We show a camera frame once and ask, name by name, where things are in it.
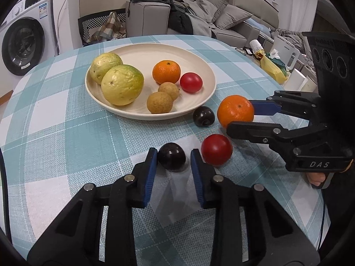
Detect grey sofa cushion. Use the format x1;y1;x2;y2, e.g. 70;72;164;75
215;4;253;29
194;0;231;24

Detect pale yellow guava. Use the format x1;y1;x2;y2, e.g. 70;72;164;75
89;53;124;85

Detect yellow guava with green patch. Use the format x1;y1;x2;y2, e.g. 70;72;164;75
101;65;145;106

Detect white box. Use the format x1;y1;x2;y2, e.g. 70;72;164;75
288;68;308;92

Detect brown longan fruit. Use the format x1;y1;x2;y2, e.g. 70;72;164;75
158;82;180;101
146;91;174;114

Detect grey garment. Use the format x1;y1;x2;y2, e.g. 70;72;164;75
177;4;218;38

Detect grey sofa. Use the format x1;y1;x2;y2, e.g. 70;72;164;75
125;0;280;50

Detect cream round plate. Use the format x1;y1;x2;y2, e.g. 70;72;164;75
85;43;217;120

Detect white electric kettle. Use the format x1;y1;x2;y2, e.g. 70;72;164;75
273;35;300;71

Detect grey crumpled clothes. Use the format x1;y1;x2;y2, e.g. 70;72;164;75
270;28;308;53

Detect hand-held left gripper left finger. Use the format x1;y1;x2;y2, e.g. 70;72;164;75
26;147;159;266

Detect yellow plastic bag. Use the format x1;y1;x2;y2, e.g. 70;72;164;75
259;54;290;85

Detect teal checked tablecloth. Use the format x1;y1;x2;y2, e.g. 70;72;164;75
0;35;332;266

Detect red tomato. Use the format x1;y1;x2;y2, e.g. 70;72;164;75
180;72;203;93
201;134;233;167

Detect plaid cloth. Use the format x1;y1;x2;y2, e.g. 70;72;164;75
89;11;128;45

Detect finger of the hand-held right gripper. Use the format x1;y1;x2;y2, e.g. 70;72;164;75
251;90;321;127
227;121;329;159

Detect orange mandarin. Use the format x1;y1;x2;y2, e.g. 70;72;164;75
217;95;255;129
152;60;181;85

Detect white washing machine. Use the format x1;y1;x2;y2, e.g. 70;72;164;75
0;0;59;76

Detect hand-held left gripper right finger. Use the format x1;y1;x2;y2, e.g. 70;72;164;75
190;148;321;266

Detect dark purple plum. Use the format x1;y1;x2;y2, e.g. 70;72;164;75
158;142;186;172
193;106;216;128

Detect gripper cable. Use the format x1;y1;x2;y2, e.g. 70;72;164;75
318;197;329;252

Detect person's right hand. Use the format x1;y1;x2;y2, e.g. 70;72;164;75
306;172;322;187

